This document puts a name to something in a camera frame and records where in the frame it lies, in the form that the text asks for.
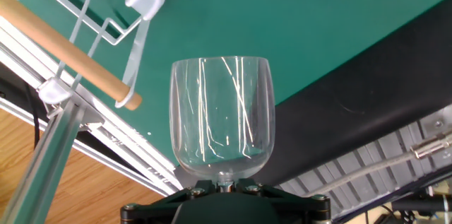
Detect gray cable with metal plug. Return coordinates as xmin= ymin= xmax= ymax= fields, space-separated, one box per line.
xmin=302 ymin=130 xmax=452 ymax=199

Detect wooden rack handle rod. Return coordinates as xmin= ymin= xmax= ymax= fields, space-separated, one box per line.
xmin=0 ymin=0 xmax=143 ymax=112

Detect clear wine glass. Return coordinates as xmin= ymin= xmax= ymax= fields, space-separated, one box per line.
xmin=168 ymin=55 xmax=277 ymax=193

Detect black mat strip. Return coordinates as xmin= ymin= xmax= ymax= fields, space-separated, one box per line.
xmin=254 ymin=0 xmax=452 ymax=187

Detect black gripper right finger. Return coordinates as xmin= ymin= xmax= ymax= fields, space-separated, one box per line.
xmin=235 ymin=177 xmax=333 ymax=224

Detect green table mat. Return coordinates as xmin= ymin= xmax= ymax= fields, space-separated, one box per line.
xmin=0 ymin=0 xmax=452 ymax=168

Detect aluminium frame post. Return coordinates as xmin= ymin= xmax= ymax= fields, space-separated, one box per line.
xmin=0 ymin=99 xmax=105 ymax=224

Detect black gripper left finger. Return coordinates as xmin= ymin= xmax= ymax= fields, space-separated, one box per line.
xmin=119 ymin=179 xmax=217 ymax=224

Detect tangled black desk cables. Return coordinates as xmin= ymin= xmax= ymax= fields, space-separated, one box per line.
xmin=367 ymin=195 xmax=452 ymax=224

